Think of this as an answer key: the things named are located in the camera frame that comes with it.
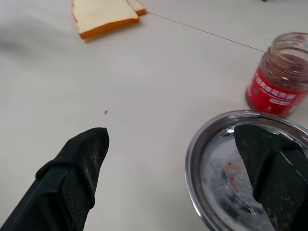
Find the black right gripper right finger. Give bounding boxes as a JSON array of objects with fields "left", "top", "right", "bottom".
[{"left": 233, "top": 124, "right": 308, "bottom": 231}]

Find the white bread slice orange crust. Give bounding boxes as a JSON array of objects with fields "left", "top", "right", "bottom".
[
  {"left": 127, "top": 0, "right": 147, "bottom": 16},
  {"left": 71, "top": 0, "right": 141, "bottom": 40}
]

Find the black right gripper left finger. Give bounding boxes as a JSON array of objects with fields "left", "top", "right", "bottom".
[{"left": 0, "top": 127, "right": 111, "bottom": 231}]

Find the round shiny steel plate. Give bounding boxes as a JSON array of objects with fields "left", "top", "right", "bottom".
[{"left": 184, "top": 110, "right": 308, "bottom": 231}]

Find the glass jar red label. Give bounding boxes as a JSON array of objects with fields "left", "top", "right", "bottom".
[{"left": 245, "top": 32, "right": 308, "bottom": 117}]

